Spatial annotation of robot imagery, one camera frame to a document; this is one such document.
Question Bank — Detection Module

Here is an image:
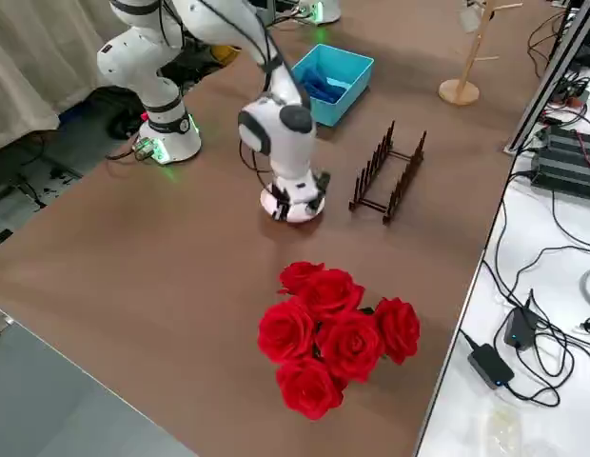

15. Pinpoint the pink plate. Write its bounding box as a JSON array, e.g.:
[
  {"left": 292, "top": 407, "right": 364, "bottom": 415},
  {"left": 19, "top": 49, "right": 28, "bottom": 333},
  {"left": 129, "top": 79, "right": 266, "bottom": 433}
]
[{"left": 260, "top": 188, "right": 326, "bottom": 226}]

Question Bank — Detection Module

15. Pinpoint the blue square rag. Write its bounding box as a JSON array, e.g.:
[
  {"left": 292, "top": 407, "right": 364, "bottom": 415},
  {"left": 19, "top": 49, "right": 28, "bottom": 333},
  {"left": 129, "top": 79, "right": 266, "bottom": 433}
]
[
  {"left": 318, "top": 75, "right": 351, "bottom": 104},
  {"left": 302, "top": 65, "right": 332, "bottom": 96}
]

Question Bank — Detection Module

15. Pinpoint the white mug with black handle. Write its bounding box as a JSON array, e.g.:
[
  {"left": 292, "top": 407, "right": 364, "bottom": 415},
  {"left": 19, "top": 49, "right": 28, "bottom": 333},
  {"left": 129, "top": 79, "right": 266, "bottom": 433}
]
[{"left": 459, "top": 5, "right": 484, "bottom": 33}]

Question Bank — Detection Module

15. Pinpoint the dark wooden dish rack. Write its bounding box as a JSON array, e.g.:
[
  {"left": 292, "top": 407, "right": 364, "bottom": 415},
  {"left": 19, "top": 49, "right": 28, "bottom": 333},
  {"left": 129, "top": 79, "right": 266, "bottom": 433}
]
[{"left": 347, "top": 119, "right": 427, "bottom": 225}]

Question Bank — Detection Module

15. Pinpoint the cyan plastic box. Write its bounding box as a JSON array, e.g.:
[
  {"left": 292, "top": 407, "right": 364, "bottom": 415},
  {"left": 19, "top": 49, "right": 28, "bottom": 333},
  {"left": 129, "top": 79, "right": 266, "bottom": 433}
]
[{"left": 290, "top": 44, "right": 375, "bottom": 128}]

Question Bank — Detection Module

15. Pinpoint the wooden mug stand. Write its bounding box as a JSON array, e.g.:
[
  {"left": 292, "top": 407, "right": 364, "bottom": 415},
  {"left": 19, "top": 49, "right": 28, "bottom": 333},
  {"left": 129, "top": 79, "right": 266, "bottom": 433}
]
[{"left": 438, "top": 0, "right": 524, "bottom": 105}]

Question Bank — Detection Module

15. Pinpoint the red artificial rose bouquet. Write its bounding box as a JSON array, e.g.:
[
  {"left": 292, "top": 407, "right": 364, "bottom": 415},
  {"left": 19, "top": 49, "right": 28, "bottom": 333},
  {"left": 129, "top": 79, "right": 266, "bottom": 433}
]
[{"left": 256, "top": 260, "right": 422, "bottom": 421}]

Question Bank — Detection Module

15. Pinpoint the yellow helmet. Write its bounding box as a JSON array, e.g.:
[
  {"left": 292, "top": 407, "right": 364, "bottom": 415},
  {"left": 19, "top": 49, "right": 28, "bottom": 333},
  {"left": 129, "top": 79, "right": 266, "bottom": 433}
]
[{"left": 209, "top": 43, "right": 242, "bottom": 66}]

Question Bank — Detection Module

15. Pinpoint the black power supply unit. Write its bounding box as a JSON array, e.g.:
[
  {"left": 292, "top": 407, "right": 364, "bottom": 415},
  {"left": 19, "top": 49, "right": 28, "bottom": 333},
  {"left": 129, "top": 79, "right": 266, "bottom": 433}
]
[
  {"left": 544, "top": 126, "right": 590, "bottom": 161},
  {"left": 530, "top": 147, "right": 590, "bottom": 206}
]

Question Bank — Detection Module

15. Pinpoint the black flat power adapter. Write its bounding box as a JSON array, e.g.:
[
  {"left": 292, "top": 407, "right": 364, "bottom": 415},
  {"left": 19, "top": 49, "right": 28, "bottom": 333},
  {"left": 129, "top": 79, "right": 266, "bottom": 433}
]
[{"left": 467, "top": 343, "right": 515, "bottom": 389}]

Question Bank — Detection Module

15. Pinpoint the black upright power adapter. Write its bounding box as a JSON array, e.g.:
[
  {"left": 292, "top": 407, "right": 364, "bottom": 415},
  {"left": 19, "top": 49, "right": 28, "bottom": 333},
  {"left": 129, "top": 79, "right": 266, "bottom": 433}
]
[{"left": 501, "top": 304, "right": 546, "bottom": 351}]

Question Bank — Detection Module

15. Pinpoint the beige curtain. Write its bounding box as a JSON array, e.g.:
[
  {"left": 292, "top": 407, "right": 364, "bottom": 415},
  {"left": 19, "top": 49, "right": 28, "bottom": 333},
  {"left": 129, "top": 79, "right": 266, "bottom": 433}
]
[{"left": 0, "top": 0, "right": 134, "bottom": 153}]

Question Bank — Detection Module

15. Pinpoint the clear plastic bag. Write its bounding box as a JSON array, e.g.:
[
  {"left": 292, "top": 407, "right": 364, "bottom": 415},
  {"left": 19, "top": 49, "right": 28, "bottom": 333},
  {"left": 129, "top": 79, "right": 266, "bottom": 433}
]
[{"left": 484, "top": 404, "right": 522, "bottom": 457}]

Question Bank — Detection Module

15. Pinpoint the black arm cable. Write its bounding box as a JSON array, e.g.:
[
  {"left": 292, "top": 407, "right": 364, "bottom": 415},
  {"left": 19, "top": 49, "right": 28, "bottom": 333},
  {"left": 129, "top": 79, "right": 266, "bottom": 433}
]
[{"left": 199, "top": 0, "right": 310, "bottom": 187}]

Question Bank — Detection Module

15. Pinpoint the aluminium frame post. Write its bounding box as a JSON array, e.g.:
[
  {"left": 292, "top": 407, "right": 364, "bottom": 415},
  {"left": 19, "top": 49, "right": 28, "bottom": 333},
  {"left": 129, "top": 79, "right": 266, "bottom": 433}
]
[{"left": 502, "top": 0, "right": 590, "bottom": 156}]

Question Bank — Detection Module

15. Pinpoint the circuit board with wires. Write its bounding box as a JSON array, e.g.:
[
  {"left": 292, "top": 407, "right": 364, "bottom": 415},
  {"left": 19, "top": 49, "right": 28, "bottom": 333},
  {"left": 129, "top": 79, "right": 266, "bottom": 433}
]
[{"left": 551, "top": 75, "right": 590, "bottom": 113}]

